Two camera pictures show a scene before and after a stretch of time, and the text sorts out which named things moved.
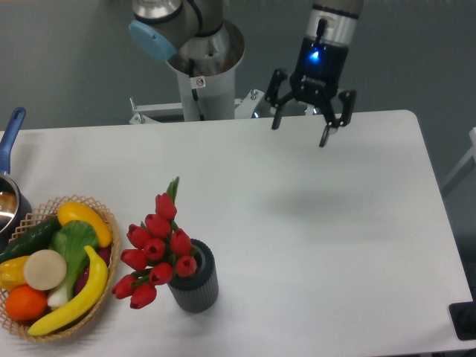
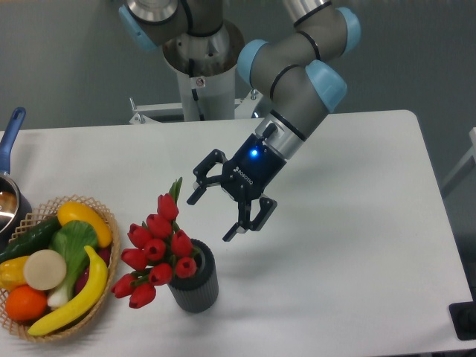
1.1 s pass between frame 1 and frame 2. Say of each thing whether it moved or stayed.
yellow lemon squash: stayed
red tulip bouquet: stayed
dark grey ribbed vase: stayed
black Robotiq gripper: moved
